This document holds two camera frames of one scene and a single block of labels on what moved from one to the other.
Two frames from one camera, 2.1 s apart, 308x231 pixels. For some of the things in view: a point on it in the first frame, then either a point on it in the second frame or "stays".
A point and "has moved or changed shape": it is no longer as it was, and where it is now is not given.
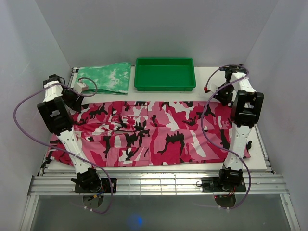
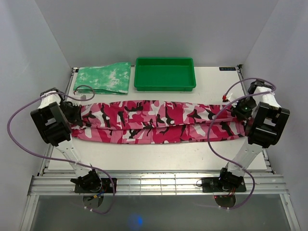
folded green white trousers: [111, 79] stays
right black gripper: [224, 101] to [239, 114]
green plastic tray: [164, 74] stays
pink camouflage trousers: [138, 133] has moved or changed shape
